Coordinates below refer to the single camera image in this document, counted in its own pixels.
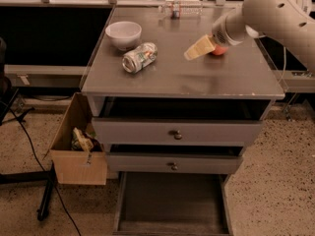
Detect white hanging cable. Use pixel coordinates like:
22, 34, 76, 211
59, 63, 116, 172
278, 46, 287, 84

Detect grey drawer cabinet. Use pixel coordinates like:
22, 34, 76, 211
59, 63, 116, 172
80, 6, 285, 175

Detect black stand base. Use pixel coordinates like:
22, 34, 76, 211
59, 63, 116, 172
0, 165, 56, 221

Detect crushed soda can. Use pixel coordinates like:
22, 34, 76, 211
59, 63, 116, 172
122, 42, 158, 74

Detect top grey drawer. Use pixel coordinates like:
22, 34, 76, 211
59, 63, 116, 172
92, 118, 262, 147

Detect cardboard box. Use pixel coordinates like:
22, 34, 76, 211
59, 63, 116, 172
49, 93, 107, 185

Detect black floor cable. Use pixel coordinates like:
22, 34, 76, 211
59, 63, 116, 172
0, 100, 83, 236

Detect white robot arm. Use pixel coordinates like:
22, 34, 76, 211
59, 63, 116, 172
184, 0, 315, 71

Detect red apple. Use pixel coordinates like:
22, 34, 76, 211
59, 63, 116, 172
212, 45, 227, 56

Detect open bottom grey drawer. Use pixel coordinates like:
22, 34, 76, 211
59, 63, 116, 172
113, 172, 233, 236

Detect white ceramic bowl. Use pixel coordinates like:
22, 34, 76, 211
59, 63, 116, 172
105, 21, 142, 50

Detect middle grey drawer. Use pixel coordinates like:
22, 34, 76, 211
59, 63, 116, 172
106, 153, 243, 174

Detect crumpled snack wrappers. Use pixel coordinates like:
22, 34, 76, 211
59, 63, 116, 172
71, 127, 101, 152

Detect clear plastic water bottle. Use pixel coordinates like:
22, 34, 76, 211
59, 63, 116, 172
158, 1, 203, 19

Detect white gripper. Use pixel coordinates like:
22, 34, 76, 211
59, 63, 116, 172
184, 9, 247, 61

